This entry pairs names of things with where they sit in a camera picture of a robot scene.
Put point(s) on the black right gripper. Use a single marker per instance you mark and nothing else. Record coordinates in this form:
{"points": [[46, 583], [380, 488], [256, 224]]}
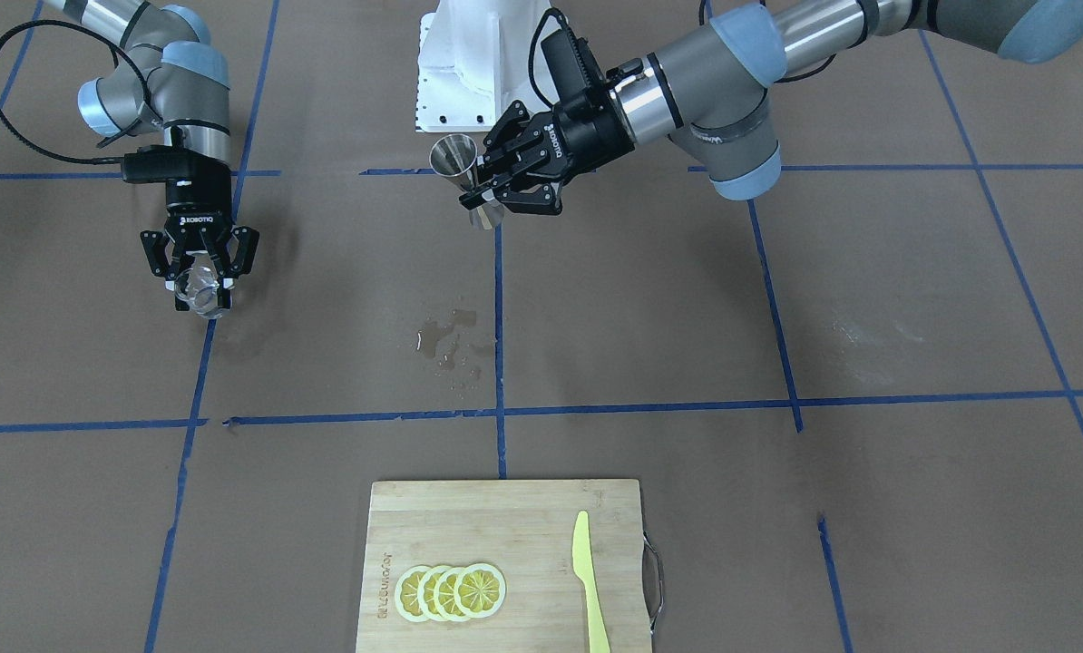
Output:
{"points": [[199, 201]]}

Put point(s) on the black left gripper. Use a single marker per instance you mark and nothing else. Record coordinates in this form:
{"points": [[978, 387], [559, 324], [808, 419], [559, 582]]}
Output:
{"points": [[587, 138]]}

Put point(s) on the clear glass shaker cup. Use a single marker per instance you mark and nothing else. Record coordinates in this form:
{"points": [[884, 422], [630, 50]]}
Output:
{"points": [[199, 290]]}

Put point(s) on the steel jigger measuring cup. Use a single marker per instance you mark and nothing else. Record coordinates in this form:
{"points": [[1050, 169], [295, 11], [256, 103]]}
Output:
{"points": [[455, 158]]}

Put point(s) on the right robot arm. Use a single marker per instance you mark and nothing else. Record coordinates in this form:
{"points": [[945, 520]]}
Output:
{"points": [[170, 80]]}

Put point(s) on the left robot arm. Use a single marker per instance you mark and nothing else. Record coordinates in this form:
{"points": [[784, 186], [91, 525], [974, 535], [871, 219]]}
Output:
{"points": [[709, 92]]}

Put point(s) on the bamboo cutting board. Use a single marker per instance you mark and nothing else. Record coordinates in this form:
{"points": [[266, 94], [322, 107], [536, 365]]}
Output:
{"points": [[524, 528]]}

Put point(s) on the yellow plastic knife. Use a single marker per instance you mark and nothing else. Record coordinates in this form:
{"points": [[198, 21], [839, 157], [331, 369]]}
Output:
{"points": [[583, 566]]}

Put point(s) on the lemon slice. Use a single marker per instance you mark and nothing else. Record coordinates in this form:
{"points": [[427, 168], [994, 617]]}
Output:
{"points": [[445, 600], [408, 603], [480, 590], [426, 593]]}

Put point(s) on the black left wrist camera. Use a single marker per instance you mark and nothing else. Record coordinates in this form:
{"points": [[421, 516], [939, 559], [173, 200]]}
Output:
{"points": [[576, 75]]}

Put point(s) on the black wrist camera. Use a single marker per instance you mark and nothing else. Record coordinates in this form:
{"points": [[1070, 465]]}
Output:
{"points": [[576, 75], [160, 163]]}

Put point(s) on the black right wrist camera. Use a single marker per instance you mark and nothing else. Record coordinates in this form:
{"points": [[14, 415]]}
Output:
{"points": [[160, 163]]}

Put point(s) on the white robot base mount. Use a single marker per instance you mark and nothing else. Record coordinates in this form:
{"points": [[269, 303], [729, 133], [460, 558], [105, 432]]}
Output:
{"points": [[473, 62]]}

